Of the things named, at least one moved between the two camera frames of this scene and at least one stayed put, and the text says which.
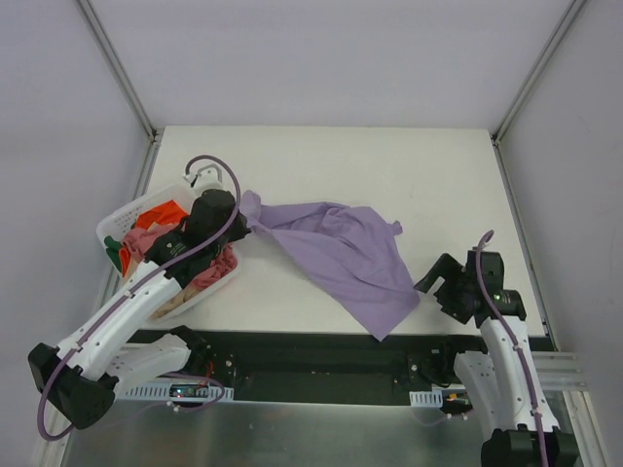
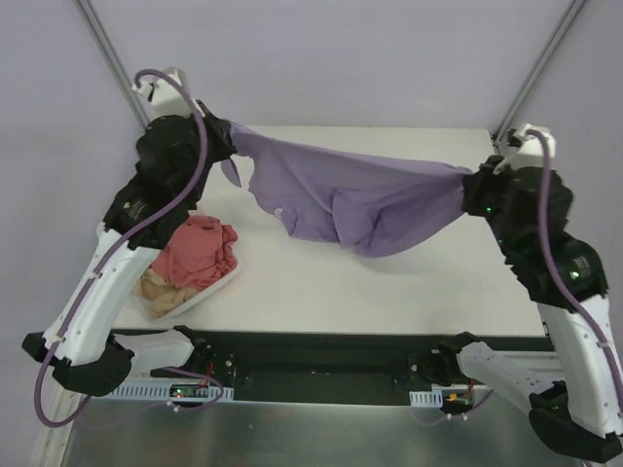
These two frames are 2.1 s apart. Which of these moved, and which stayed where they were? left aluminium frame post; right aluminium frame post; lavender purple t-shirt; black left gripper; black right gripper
Moved: black right gripper; black left gripper; lavender purple t-shirt
Stayed: right aluminium frame post; left aluminium frame post
